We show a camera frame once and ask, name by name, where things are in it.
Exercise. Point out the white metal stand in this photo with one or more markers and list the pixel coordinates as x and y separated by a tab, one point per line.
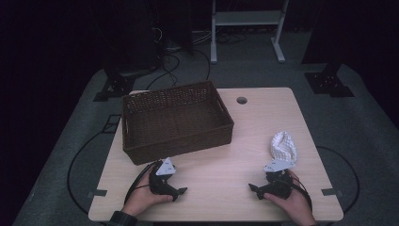
247	18

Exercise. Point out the brown woven basket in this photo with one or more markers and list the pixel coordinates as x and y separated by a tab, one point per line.
175	119

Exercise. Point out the grey floor tape strip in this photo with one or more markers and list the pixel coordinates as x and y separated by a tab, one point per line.
331	191
98	193

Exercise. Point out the person's left hand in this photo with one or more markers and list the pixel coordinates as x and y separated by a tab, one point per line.
141	197

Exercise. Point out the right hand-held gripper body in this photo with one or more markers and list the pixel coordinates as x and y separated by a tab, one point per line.
279	185

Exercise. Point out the white knitted cloth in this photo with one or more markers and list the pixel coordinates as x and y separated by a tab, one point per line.
284	146

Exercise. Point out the black stand base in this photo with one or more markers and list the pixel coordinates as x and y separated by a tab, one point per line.
117	86
327	83

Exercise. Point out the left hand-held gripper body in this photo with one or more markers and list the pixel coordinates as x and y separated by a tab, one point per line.
160	183

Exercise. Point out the black floor tape outline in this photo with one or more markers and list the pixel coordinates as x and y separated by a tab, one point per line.
108	125

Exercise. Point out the person's right hand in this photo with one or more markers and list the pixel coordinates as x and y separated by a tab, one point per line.
295	207

